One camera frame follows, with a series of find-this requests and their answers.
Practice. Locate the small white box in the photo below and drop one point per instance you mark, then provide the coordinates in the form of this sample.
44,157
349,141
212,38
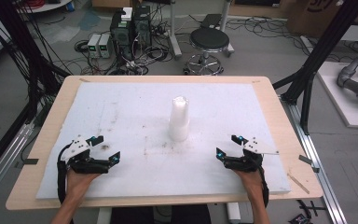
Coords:
126,14

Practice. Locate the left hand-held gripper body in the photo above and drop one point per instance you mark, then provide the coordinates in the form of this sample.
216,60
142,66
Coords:
80,157

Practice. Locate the person's right hand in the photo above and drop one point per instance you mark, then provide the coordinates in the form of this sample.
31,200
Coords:
249,180

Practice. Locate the aluminium rail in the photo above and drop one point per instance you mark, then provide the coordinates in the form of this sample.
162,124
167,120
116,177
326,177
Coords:
315,174
3,161

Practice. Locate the black tape strip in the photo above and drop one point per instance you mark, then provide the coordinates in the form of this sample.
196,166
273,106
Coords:
307,161
31,161

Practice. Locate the black round stool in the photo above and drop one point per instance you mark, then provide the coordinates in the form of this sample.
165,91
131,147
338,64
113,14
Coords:
209,39

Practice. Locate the person's left hand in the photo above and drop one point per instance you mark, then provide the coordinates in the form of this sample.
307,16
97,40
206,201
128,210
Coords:
80,182

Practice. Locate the cardboard box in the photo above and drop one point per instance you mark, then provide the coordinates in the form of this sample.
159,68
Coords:
310,15

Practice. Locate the black computer tower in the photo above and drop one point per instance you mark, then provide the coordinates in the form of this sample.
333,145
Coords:
142,29
121,37

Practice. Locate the person's dark clothing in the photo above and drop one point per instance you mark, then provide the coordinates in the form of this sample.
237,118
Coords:
136,215

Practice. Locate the black metal frame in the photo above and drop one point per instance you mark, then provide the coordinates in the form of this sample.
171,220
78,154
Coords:
317,53

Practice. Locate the grey stand leg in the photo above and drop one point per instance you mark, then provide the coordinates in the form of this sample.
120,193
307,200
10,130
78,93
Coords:
225,18
174,34

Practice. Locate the white floor board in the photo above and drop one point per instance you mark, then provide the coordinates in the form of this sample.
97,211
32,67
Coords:
343,102

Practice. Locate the grey power supply unit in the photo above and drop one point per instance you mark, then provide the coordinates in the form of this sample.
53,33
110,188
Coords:
105,46
93,45

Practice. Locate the white foam mat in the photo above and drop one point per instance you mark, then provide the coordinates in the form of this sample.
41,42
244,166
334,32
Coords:
155,174

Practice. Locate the wooden table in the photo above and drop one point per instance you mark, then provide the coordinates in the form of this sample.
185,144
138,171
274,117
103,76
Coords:
292,124

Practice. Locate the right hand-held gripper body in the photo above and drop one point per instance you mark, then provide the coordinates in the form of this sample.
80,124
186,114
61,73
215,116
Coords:
248,155

